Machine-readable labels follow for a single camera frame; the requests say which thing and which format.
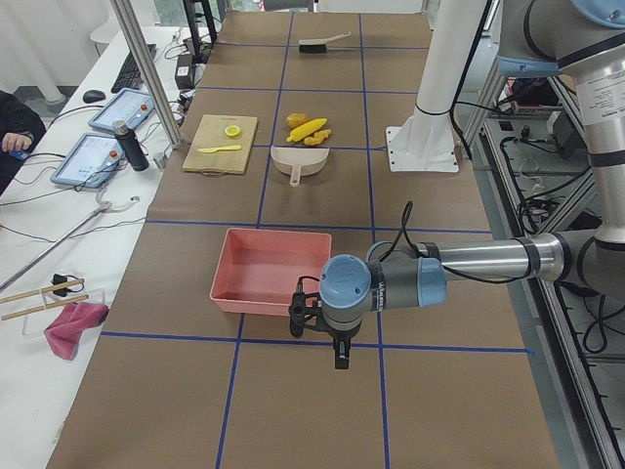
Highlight yellow toy knife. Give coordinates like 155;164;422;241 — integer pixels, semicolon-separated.
197;145;242;153

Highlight yellow toy corn cob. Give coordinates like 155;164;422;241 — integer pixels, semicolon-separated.
286;117;327;143

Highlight person's hand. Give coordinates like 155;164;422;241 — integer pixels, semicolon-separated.
2;132;32;152

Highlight bamboo cutting board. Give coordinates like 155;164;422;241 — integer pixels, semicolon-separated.
183;114;258;175

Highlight beige plastic dustpan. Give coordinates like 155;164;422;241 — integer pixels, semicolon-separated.
271;146;329;188

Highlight brown toy potato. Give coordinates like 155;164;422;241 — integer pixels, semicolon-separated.
286;112;310;129

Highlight pink plastic bin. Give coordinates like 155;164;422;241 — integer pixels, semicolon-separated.
209;228;332;317

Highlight far blue teach pendant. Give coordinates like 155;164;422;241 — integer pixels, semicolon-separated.
88;88;154;133

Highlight black power adapter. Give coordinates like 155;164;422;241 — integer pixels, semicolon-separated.
175;54;195;90

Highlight blue teach pendant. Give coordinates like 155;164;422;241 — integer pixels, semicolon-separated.
50;133;124;189
88;88;154;133

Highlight beige brush black bristles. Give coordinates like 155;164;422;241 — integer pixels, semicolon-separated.
298;31;352;54

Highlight black keyboard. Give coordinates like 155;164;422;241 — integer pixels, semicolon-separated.
110;53;144;94

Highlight near blue teach pendant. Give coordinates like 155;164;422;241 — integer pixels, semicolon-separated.
50;133;124;189

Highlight black water bottle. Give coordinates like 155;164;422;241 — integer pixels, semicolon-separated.
112;120;149;171

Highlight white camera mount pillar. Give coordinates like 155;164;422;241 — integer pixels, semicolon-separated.
386;0;489;173

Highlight tan toy ginger root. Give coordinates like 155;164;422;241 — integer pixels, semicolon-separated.
304;128;332;147

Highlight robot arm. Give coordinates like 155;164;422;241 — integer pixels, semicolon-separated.
289;1;624;369

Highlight metal rod tool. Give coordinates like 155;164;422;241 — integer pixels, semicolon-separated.
1;195;141;291

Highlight wooden stick frame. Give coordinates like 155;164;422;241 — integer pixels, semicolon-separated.
1;278;89;320

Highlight black computer mouse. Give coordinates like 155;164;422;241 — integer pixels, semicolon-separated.
82;90;106;104

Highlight aluminium frame post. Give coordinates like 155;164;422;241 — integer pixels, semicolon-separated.
110;0;183;149

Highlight pink cloth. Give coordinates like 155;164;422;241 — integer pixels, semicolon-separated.
44;302;109;361

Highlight yellow toy lemon slice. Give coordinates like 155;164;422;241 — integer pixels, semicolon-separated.
224;124;242;138

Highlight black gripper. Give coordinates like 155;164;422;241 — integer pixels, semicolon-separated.
288;277;360;369

